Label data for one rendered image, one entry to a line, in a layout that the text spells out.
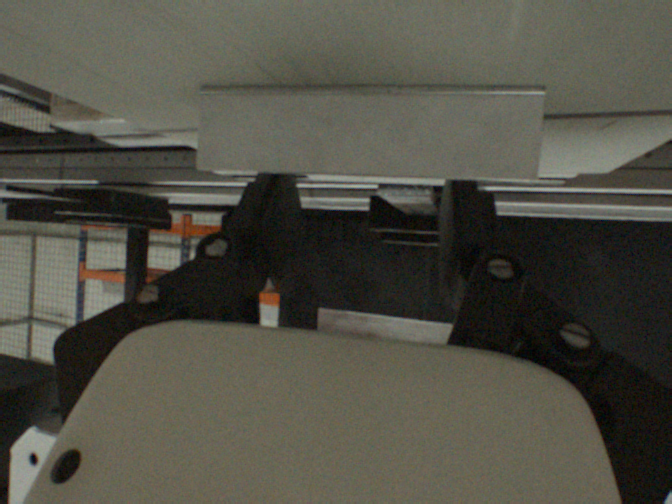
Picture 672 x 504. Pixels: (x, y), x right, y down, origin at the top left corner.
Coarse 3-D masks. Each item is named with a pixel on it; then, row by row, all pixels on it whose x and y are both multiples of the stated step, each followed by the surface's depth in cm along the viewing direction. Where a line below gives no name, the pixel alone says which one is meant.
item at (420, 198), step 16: (384, 192) 25; (400, 192) 25; (416, 192) 24; (432, 192) 26; (384, 208) 40; (400, 208) 33; (416, 208) 33; (432, 208) 32; (368, 224) 41; (384, 224) 40; (400, 224) 40; (416, 224) 39; (432, 224) 39; (384, 240) 41; (400, 240) 41; (416, 240) 40; (432, 240) 40
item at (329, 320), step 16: (320, 320) 23; (336, 320) 22; (352, 320) 22; (368, 320) 22; (384, 320) 22; (400, 320) 21; (416, 320) 21; (384, 336) 22; (400, 336) 21; (416, 336) 21; (432, 336) 21; (448, 336) 20
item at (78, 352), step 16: (128, 304) 10; (96, 320) 10; (112, 320) 10; (128, 320) 10; (160, 320) 10; (176, 320) 10; (64, 336) 10; (80, 336) 10; (96, 336) 10; (112, 336) 10; (64, 352) 9; (80, 352) 9; (96, 352) 9; (64, 368) 9; (80, 368) 9; (96, 368) 9; (64, 384) 9; (80, 384) 9; (64, 400) 9; (64, 416) 8
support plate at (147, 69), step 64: (0, 0) 7; (64, 0) 6; (128, 0) 6; (192, 0) 6; (256, 0) 6; (320, 0) 6; (384, 0) 6; (448, 0) 6; (512, 0) 6; (576, 0) 6; (640, 0) 6; (0, 64) 9; (64, 64) 9; (128, 64) 9; (192, 64) 9; (256, 64) 8; (320, 64) 8; (384, 64) 8; (448, 64) 8; (512, 64) 8; (576, 64) 7; (640, 64) 7; (576, 128) 11; (640, 128) 11
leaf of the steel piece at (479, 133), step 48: (240, 96) 10; (288, 96) 9; (336, 96) 9; (384, 96) 9; (432, 96) 9; (480, 96) 9; (528, 96) 9; (240, 144) 10; (288, 144) 9; (336, 144) 9; (384, 144) 9; (432, 144) 9; (480, 144) 9; (528, 144) 9
